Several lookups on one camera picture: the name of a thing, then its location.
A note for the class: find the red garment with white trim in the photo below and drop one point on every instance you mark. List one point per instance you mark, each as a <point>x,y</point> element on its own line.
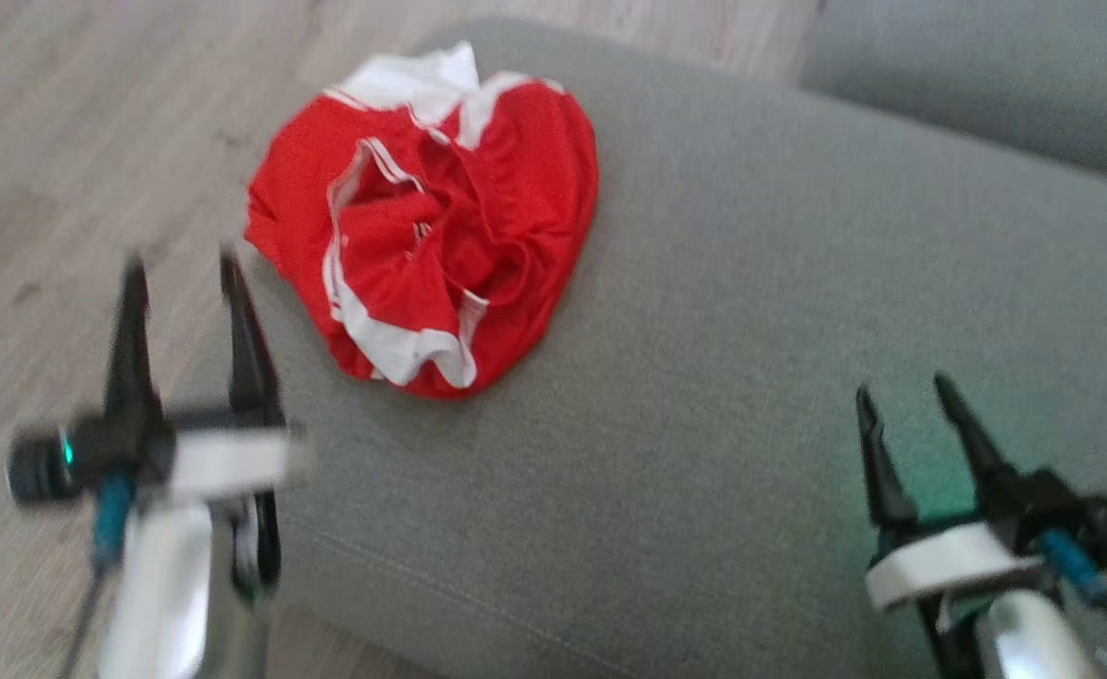
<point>516,189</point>

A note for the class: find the large grey sofa chaise cushion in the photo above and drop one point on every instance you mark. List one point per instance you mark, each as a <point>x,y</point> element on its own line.
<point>704,377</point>

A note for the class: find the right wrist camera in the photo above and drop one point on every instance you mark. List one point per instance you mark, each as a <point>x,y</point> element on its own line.
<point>1105,533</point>

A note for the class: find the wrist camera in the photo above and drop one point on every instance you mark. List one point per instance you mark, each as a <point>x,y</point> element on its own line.
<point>37,467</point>
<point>1105,533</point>

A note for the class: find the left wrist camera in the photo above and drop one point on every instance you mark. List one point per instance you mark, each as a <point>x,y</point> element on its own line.
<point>37,467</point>

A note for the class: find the grey sofa seat cushion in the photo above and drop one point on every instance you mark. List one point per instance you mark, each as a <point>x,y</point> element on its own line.
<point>987,75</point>

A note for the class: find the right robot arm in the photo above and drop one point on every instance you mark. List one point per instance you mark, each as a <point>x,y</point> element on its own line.
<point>1034,641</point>

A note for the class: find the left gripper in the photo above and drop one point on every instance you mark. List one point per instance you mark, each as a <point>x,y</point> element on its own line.
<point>223,462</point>

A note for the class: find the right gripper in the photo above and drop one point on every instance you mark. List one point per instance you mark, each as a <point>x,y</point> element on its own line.
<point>950,563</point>

